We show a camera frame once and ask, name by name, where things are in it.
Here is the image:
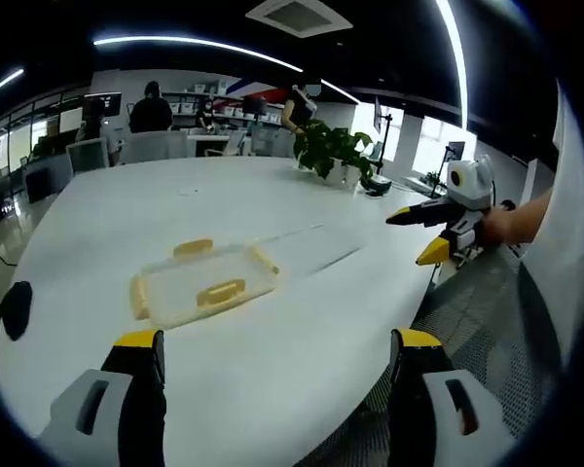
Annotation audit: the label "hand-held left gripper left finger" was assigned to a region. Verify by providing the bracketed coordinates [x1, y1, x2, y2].
[37, 329, 168, 467]

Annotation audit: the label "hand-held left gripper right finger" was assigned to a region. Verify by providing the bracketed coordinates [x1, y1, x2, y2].
[387, 328, 518, 467]

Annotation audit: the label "clear container lid yellow clips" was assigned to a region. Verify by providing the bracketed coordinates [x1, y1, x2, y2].
[128, 236, 282, 328]

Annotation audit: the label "person's right hand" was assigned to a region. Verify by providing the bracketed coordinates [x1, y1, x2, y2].
[481, 203, 518, 247]

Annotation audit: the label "grey mesh office chair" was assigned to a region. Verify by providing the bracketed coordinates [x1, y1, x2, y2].
[315, 241, 573, 467]

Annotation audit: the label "black tripod stand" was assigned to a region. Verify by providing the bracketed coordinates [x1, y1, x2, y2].
[372, 95, 394, 177]

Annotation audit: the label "green potted plant white pot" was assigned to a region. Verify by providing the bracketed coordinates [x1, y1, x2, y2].
[293, 119, 376, 189]

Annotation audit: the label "person's white shirt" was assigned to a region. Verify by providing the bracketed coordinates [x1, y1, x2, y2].
[517, 77, 584, 369]

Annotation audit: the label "long ceiling light strip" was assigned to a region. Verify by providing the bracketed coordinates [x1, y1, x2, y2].
[92, 35, 306, 75]
[434, 0, 470, 131]

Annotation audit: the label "black round object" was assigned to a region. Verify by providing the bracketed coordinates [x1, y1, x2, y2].
[1, 280, 34, 341]

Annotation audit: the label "background storage shelf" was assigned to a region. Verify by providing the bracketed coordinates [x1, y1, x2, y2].
[167, 81, 293, 128]

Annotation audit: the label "ceiling air vent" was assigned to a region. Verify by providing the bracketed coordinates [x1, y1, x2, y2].
[244, 0, 354, 38]

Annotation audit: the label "white office chair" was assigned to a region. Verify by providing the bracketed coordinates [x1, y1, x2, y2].
[66, 136, 111, 175]
[124, 129, 190, 164]

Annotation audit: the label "dark computer monitor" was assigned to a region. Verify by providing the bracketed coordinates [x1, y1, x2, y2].
[84, 91, 124, 119]

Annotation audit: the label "short ceiling light strip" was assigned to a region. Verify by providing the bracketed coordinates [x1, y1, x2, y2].
[0, 67, 26, 99]

